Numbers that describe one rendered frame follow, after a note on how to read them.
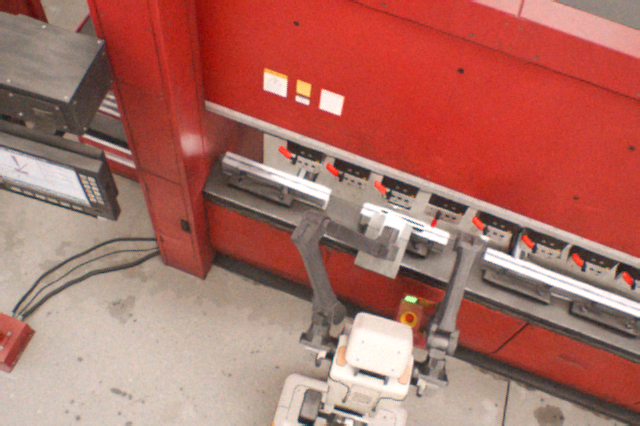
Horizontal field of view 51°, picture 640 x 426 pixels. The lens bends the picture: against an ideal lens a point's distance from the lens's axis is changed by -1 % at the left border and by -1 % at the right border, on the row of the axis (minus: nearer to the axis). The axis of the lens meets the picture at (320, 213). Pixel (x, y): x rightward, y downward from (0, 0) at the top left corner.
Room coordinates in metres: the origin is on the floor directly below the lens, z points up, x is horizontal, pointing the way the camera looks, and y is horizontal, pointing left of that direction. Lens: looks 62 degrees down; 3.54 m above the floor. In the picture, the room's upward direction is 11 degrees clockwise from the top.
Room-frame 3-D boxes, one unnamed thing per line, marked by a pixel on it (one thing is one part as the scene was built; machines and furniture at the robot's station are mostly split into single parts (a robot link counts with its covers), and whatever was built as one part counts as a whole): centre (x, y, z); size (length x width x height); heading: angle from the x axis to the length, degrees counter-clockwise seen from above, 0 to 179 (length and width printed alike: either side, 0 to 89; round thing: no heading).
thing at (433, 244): (1.40, -0.37, 0.92); 0.39 x 0.06 x 0.10; 79
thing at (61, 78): (1.20, 1.00, 1.53); 0.51 x 0.25 x 0.85; 84
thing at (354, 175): (1.45, -0.10, 1.26); 0.15 x 0.09 x 0.17; 79
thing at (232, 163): (1.51, 0.22, 0.92); 0.50 x 0.06 x 0.10; 79
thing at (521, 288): (1.23, -0.90, 0.89); 0.30 x 0.05 x 0.03; 79
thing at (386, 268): (1.26, -0.29, 1.00); 0.26 x 0.18 x 0.01; 169
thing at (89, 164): (1.11, 0.96, 1.42); 0.45 x 0.12 x 0.36; 84
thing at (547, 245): (1.30, -0.88, 1.26); 0.15 x 0.09 x 0.17; 79
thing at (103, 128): (1.39, 1.01, 1.18); 0.40 x 0.24 x 0.07; 79
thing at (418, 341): (1.04, -0.51, 0.75); 0.20 x 0.16 x 0.18; 83
